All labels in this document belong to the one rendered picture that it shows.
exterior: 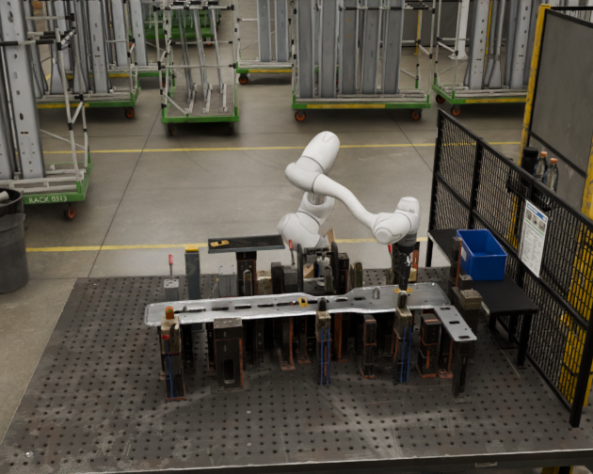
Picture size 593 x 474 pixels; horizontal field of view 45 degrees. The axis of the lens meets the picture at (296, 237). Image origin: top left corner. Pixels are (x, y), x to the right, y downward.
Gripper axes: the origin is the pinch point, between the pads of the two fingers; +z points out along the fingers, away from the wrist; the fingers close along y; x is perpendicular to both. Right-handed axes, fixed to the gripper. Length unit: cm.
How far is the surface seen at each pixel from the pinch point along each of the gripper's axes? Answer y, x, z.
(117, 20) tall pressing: -958, -209, 2
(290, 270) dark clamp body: -18, -50, -1
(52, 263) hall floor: -267, -214, 107
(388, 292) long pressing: -3.3, -5.9, 6.6
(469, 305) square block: 16.9, 25.6, 4.3
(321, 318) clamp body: 21.7, -42.0, 2.5
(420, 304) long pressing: 9.1, 5.7, 6.6
